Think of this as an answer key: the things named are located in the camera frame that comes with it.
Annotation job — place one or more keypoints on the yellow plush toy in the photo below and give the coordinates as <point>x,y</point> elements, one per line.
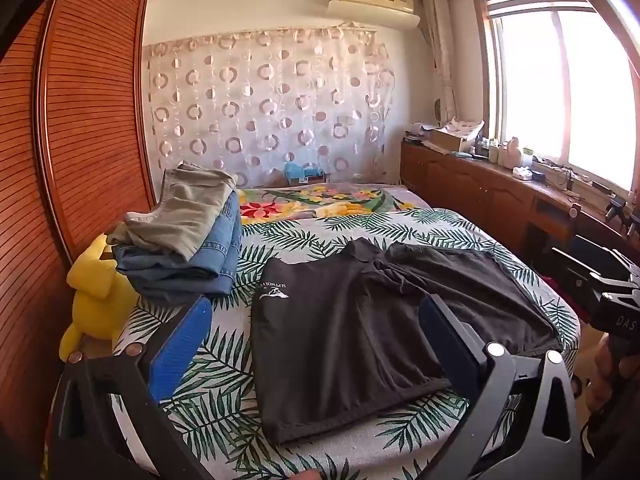
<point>95,300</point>

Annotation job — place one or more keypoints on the person's right hand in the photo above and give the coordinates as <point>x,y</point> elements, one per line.
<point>602,375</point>

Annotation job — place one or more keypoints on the cardboard box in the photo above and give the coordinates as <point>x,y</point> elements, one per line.
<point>452,137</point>

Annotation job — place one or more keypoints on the black small tripod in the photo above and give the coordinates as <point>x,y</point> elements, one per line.
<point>620,210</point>

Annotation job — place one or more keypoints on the folded blue jeans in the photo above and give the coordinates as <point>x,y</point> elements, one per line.
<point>215,255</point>

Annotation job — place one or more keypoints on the wooden louvered wardrobe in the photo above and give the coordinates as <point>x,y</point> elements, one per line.
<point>90,110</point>

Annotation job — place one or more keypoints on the floral blanket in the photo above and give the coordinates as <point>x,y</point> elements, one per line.
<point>320,202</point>

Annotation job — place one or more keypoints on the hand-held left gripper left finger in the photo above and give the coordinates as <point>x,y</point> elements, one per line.
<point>176,344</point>

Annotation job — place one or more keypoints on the tied pale window curtain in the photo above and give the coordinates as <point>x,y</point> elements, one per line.
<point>442,60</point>

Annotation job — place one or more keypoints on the folded khaki pants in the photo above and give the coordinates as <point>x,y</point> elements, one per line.
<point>185,210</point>

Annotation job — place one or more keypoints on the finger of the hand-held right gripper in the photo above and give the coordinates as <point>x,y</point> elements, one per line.
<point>595,260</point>

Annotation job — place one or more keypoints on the circle patterned sheer curtain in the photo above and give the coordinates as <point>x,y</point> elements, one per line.
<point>270,105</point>

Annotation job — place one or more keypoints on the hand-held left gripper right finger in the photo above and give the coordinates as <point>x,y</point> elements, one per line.
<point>444,339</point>

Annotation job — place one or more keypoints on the wooden sideboard cabinet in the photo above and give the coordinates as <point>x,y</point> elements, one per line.
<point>480,190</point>

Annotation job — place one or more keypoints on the blue toy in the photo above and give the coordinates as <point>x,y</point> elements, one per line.
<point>300,172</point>

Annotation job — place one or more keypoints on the white bottle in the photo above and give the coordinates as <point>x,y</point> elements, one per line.
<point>513,155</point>

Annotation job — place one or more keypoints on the window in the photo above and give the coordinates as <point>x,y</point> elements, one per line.
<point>550,85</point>

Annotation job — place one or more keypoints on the black pants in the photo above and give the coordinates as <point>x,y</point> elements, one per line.
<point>350,335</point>

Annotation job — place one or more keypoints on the leaf printed bed sheet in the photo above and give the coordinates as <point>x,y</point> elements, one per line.
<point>310,240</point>

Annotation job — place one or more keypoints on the white air deflector panel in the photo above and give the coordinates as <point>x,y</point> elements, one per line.
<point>375,16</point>

